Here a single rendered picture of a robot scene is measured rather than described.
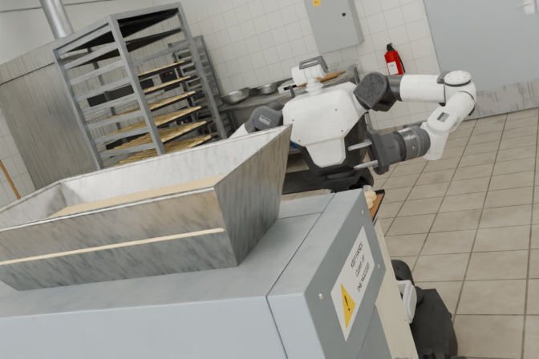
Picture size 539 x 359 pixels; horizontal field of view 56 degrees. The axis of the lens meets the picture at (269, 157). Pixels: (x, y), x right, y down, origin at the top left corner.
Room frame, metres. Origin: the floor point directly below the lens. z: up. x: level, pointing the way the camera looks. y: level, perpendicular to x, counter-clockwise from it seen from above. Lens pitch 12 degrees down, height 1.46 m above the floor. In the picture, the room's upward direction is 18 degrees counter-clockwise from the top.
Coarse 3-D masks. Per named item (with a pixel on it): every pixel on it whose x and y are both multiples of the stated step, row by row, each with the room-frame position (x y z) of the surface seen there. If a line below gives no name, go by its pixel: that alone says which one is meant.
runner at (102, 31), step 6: (96, 30) 2.75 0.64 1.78; (102, 30) 2.72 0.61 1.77; (108, 30) 2.68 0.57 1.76; (84, 36) 2.83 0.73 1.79; (90, 36) 2.80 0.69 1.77; (96, 36) 2.76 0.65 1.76; (72, 42) 2.92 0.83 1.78; (78, 42) 2.88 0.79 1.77; (84, 42) 2.84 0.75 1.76; (60, 48) 3.01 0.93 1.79; (66, 48) 2.97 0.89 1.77; (72, 48) 2.93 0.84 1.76; (60, 54) 3.05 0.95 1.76
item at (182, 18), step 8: (176, 8) 2.94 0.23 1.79; (184, 16) 2.95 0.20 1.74; (184, 24) 2.94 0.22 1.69; (184, 32) 2.95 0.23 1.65; (192, 40) 2.95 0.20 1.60; (192, 48) 2.94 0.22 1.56; (192, 56) 2.95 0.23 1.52; (200, 64) 2.95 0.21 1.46; (200, 80) 2.95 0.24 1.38; (208, 88) 2.94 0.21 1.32; (208, 96) 2.94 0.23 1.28; (216, 112) 2.94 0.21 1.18; (224, 136) 2.94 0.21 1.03
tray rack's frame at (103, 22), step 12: (132, 12) 2.71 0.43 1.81; (144, 12) 2.76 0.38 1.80; (156, 12) 2.84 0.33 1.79; (168, 12) 3.01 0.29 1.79; (96, 24) 2.69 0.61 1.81; (108, 24) 2.92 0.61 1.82; (72, 36) 2.85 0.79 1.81; (60, 60) 3.03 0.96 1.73; (60, 72) 3.02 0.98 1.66; (72, 96) 3.02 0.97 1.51; (108, 96) 3.21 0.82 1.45; (84, 120) 3.03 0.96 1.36; (84, 132) 3.02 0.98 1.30; (96, 156) 3.02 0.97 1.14
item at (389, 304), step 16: (384, 240) 1.53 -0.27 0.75; (384, 256) 1.48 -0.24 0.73; (384, 288) 1.40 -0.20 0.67; (384, 304) 1.36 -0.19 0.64; (400, 304) 1.50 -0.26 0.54; (384, 320) 1.32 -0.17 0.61; (400, 320) 1.46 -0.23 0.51; (400, 336) 1.42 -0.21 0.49; (400, 352) 1.38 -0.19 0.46; (416, 352) 1.53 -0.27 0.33
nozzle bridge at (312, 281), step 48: (288, 240) 0.71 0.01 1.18; (336, 240) 0.66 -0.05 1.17; (0, 288) 0.93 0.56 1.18; (48, 288) 0.84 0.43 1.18; (96, 288) 0.76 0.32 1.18; (144, 288) 0.70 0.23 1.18; (192, 288) 0.65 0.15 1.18; (240, 288) 0.60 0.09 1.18; (288, 288) 0.56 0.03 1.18; (336, 288) 0.62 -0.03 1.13; (0, 336) 0.78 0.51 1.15; (48, 336) 0.73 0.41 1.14; (96, 336) 0.69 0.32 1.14; (144, 336) 0.65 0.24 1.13; (192, 336) 0.62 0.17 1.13; (240, 336) 0.58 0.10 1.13; (288, 336) 0.55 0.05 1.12; (336, 336) 0.58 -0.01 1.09; (384, 336) 0.73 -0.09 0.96
